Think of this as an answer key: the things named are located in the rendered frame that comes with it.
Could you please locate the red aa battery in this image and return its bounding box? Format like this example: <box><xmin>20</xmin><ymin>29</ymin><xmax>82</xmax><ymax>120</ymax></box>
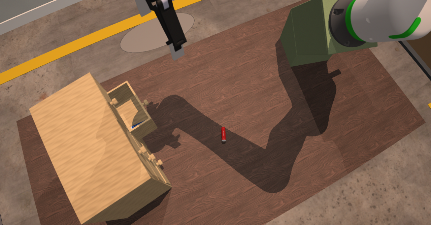
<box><xmin>221</xmin><ymin>127</ymin><xmax>226</xmax><ymax>141</ymax></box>

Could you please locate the light wooden chest of drawers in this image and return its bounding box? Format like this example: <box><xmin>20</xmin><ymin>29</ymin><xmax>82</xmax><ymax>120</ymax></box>
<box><xmin>29</xmin><ymin>72</ymin><xmax>172</xmax><ymax>224</ymax></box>

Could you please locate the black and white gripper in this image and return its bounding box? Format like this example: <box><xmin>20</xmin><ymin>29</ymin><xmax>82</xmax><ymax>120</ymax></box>
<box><xmin>135</xmin><ymin>0</ymin><xmax>187</xmax><ymax>61</ymax></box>

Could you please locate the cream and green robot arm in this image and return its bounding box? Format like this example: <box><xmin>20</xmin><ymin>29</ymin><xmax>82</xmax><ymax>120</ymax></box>
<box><xmin>329</xmin><ymin>0</ymin><xmax>431</xmax><ymax>47</ymax></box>

